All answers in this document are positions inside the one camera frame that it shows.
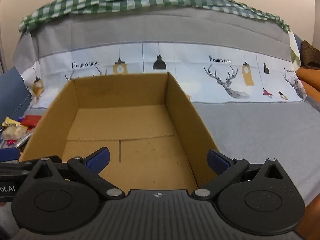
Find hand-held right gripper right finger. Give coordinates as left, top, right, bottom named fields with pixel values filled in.
left=192, top=149, right=294, bottom=200

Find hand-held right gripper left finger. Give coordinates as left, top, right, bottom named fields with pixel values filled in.
left=21, top=147, right=126, bottom=200

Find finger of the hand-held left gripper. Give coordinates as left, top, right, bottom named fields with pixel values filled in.
left=0, top=148, right=21, bottom=162
left=0, top=160, right=38, bottom=178

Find clear pastry packet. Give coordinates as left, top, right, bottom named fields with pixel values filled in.
left=1, top=126, right=28, bottom=140

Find brown cardboard box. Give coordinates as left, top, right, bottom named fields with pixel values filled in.
left=19, top=72, right=222, bottom=190

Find yellow snack packet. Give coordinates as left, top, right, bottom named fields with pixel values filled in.
left=2, top=117, right=22, bottom=128

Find dark red flat packet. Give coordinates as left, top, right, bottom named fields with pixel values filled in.
left=21, top=115, right=42, bottom=126

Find blue cushion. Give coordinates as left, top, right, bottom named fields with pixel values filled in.
left=0, top=66, right=32, bottom=128

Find orange cloth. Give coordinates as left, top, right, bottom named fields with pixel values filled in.
left=296, top=66, right=320, bottom=110

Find brown cloth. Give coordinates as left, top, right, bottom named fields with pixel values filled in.
left=300, top=40, right=320, bottom=70

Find green checked cloth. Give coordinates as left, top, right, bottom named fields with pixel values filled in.
left=19, top=0, right=291, bottom=33

